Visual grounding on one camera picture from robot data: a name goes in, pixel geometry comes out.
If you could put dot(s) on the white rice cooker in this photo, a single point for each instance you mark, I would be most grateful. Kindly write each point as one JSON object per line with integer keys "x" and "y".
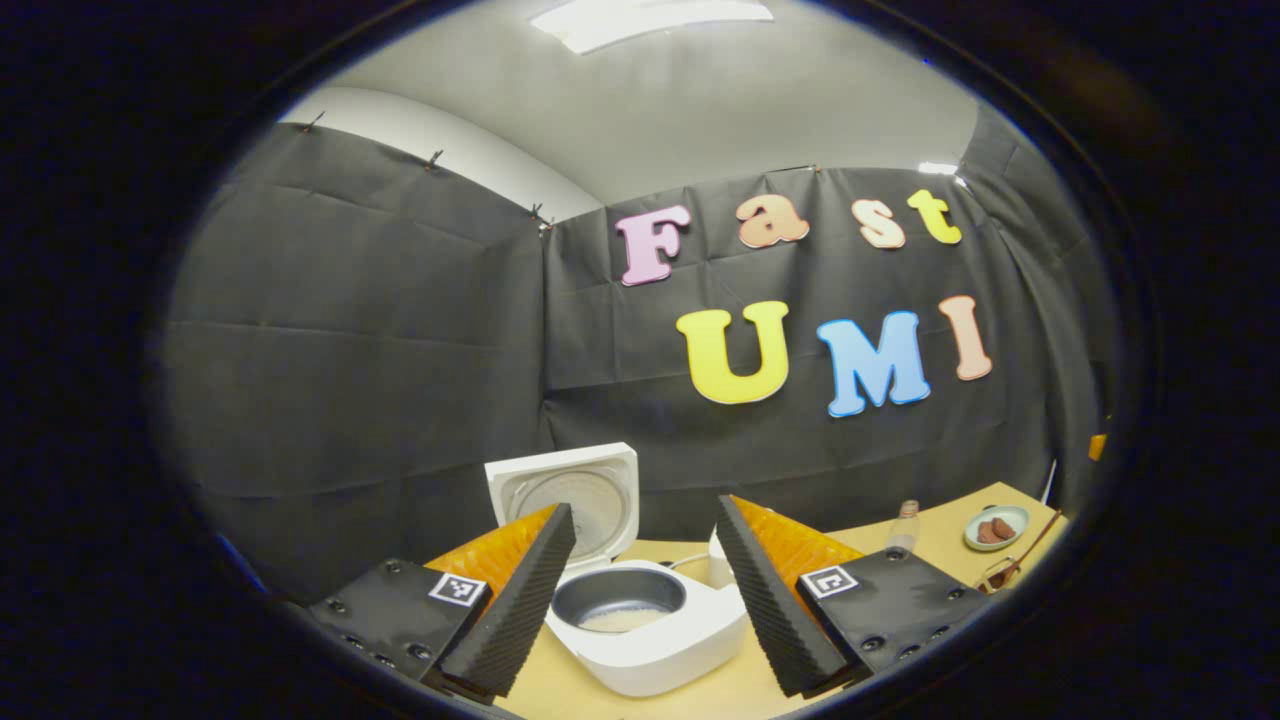
{"x": 660, "y": 655}

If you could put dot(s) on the clear plastic bottle red label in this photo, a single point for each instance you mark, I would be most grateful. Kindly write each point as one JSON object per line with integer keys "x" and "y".
{"x": 903, "y": 530}

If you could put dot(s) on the brown sausage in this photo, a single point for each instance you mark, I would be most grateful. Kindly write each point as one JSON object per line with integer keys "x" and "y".
{"x": 987, "y": 532}
{"x": 1005, "y": 528}

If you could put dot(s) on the brown wooden spoon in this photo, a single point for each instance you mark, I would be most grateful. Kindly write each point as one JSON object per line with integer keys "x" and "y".
{"x": 1040, "y": 540}

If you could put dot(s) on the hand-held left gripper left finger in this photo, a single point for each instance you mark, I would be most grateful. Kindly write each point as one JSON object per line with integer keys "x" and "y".
{"x": 520, "y": 610}

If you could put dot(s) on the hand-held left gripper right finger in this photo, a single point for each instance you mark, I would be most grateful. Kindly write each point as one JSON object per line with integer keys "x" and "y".
{"x": 770, "y": 610}

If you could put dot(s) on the clear square chopstick holder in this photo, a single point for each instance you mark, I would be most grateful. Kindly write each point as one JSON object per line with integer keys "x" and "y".
{"x": 995, "y": 578}

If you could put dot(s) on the large ceiling light panel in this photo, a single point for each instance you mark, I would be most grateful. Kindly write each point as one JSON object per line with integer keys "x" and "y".
{"x": 650, "y": 22}

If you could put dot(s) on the pale green plate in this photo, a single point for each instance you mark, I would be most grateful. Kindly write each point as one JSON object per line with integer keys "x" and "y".
{"x": 1000, "y": 545}

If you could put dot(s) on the small ceiling light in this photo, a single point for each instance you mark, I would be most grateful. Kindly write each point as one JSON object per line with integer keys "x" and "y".
{"x": 938, "y": 168}

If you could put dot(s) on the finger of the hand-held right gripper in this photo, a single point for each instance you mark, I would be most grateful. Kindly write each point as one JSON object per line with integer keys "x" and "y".
{"x": 1098, "y": 447}

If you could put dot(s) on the thin white rod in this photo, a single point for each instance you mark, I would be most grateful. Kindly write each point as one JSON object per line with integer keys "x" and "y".
{"x": 1047, "y": 480}

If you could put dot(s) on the white toaster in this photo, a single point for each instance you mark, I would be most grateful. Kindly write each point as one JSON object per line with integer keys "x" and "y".
{"x": 718, "y": 565}

